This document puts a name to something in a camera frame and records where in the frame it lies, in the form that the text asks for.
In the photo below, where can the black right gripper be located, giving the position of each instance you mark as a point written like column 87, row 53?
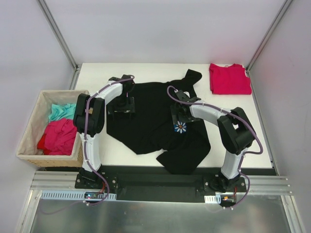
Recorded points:
column 179, row 116

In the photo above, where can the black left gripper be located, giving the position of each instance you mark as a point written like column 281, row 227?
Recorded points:
column 121, row 109

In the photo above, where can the black flower print t-shirt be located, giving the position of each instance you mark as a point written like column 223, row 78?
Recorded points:
column 151, row 128

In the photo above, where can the wicker laundry basket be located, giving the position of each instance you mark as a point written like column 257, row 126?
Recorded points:
column 27, row 149

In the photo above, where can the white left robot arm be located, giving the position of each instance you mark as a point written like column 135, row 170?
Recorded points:
column 89, row 118

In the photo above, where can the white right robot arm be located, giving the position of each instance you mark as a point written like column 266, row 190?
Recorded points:
column 236, row 132

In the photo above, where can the folded red t-shirt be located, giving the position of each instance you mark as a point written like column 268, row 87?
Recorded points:
column 230, row 80

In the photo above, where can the teal t-shirt in basket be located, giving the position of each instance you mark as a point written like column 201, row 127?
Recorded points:
column 59, row 112

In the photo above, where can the red t-shirt in basket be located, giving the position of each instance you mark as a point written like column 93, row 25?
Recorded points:
column 58, row 138

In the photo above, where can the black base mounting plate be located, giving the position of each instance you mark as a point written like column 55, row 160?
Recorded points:
column 147, row 183

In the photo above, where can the right white cable duct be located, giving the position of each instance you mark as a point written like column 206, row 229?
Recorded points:
column 218, row 199

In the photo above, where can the white cable duct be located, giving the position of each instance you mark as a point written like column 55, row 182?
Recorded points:
column 218, row 199
column 76, row 195

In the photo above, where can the left white cable duct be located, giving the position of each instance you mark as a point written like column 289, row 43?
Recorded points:
column 76, row 195

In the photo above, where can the aluminium front rail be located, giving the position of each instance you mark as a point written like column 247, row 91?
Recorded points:
column 65, row 180

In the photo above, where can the left aluminium frame post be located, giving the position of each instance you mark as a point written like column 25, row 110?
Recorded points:
column 57, row 33

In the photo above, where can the aluminium frame post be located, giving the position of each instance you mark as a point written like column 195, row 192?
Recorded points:
column 57, row 33
column 273, row 26

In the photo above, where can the right aluminium frame post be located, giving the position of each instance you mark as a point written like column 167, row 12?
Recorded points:
column 273, row 26

